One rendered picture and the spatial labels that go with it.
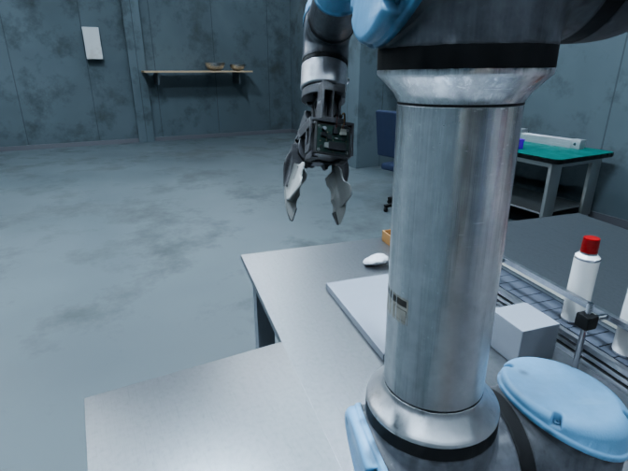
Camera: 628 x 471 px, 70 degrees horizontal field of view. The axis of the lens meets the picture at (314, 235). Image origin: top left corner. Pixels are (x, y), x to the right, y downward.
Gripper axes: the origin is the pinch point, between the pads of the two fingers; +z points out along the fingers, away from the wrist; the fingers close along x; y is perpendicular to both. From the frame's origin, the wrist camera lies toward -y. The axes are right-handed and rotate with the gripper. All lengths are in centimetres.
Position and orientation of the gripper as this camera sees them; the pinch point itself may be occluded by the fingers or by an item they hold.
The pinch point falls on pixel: (314, 216)
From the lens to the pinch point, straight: 72.4
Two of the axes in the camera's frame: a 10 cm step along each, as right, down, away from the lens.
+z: -0.5, 9.9, -1.1
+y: 3.0, -0.9, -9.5
